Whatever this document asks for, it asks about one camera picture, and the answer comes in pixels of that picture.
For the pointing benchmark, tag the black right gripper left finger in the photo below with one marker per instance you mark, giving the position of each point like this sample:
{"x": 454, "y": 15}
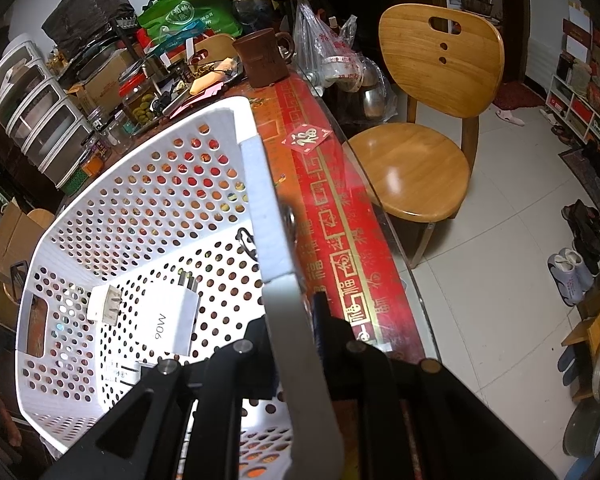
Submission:
{"x": 178, "y": 421}

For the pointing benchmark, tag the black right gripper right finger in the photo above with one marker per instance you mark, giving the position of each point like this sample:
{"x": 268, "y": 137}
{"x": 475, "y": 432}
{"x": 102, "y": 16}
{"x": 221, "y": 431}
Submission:
{"x": 411, "y": 421}

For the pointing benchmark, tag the white plug adapter m06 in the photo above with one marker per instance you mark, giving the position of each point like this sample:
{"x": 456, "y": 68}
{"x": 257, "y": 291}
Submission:
{"x": 167, "y": 315}

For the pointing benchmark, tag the white perforated plastic basket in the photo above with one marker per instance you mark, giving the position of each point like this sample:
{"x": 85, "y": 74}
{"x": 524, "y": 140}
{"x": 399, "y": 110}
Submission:
{"x": 197, "y": 198}

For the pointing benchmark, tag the white usb charger block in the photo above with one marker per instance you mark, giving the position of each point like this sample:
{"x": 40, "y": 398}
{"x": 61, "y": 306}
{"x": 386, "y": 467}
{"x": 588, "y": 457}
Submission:
{"x": 118, "y": 363}

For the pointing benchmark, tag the grey white sneakers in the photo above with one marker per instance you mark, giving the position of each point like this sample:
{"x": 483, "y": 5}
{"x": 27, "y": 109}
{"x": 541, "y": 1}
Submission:
{"x": 571, "y": 276}

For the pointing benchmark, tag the cardboard box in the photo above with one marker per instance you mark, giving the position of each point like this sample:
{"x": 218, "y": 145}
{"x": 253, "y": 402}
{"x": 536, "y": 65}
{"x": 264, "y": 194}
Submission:
{"x": 19, "y": 235}

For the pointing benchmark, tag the red paper fu sticker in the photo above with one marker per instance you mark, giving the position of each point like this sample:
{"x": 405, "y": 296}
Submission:
{"x": 306, "y": 138}

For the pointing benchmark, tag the glass jar of pickles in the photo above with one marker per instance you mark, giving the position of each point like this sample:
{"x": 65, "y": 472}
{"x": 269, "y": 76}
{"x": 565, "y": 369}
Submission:
{"x": 136, "y": 94}

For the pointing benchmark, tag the brown ceramic mug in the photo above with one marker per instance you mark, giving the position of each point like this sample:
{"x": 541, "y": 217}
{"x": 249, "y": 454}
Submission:
{"x": 265, "y": 55}

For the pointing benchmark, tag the clear plastic bag with bowls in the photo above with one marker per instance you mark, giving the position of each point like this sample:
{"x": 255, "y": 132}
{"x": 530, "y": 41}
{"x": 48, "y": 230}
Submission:
{"x": 357, "y": 91}

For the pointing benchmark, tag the white shelf unit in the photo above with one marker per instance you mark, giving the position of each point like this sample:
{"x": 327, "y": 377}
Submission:
{"x": 573, "y": 110}

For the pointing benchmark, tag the white stacked drawer organizer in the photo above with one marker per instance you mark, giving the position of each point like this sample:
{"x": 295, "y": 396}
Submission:
{"x": 38, "y": 115}

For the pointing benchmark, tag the wooden chair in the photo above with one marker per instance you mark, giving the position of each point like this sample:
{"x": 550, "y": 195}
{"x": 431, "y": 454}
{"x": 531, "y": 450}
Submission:
{"x": 450, "y": 64}

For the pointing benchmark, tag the green shopping bag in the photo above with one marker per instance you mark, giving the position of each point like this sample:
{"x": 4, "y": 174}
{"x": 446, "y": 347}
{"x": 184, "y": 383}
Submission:
{"x": 167, "y": 17}

